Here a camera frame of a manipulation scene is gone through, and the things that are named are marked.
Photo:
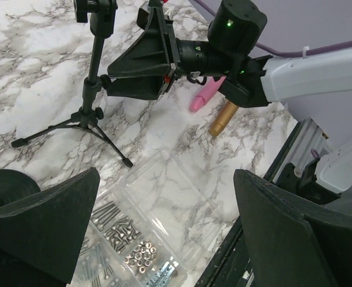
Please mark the black round-base mic stand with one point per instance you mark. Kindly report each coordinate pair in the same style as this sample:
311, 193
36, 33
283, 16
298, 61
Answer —
15, 185

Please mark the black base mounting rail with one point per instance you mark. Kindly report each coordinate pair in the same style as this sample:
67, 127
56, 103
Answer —
306, 166

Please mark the clear plastic screw box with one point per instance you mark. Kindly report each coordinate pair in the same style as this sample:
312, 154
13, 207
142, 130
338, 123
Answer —
154, 228

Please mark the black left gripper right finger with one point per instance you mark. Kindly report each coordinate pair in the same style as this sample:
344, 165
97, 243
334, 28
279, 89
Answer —
292, 241

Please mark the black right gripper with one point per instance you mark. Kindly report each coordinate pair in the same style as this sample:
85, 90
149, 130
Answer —
153, 55

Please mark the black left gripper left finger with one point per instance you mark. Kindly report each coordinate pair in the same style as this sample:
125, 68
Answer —
41, 235

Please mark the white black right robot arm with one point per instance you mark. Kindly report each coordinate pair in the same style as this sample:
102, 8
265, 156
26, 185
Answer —
256, 82

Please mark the pink microphone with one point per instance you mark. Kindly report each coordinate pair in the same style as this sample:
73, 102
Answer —
205, 94

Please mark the black tripod shock-mount stand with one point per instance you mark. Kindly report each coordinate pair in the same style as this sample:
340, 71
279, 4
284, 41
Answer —
101, 16

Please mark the gold microphone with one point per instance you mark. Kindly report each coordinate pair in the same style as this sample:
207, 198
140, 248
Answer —
222, 120

